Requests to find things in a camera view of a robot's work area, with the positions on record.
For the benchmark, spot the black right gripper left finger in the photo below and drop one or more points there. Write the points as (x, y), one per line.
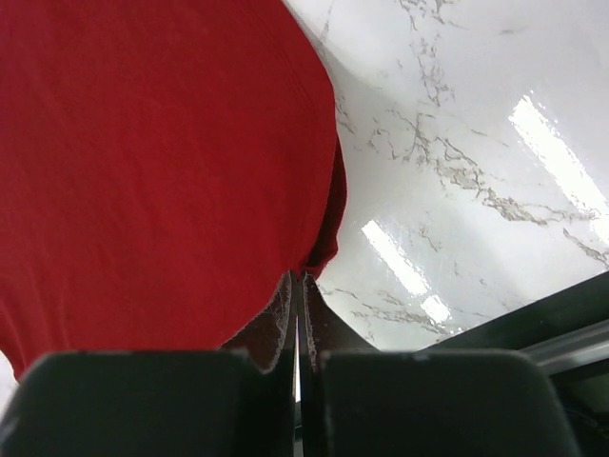
(238, 400)

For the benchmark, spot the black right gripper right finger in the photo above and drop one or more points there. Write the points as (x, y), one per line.
(357, 401)

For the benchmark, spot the dark red t-shirt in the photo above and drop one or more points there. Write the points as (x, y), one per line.
(163, 165)

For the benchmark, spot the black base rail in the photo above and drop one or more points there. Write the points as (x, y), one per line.
(566, 335)

